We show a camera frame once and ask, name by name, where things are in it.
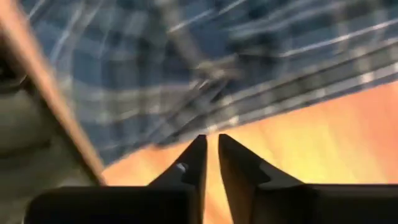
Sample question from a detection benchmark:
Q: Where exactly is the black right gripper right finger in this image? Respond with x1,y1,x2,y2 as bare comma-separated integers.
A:
218,133,398,224

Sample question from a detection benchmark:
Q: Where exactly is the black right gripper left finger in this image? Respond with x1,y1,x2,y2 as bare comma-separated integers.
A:
24,134,208,224

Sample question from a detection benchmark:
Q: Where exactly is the dark patterned garment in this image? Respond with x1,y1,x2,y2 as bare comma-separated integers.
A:
20,0,398,166

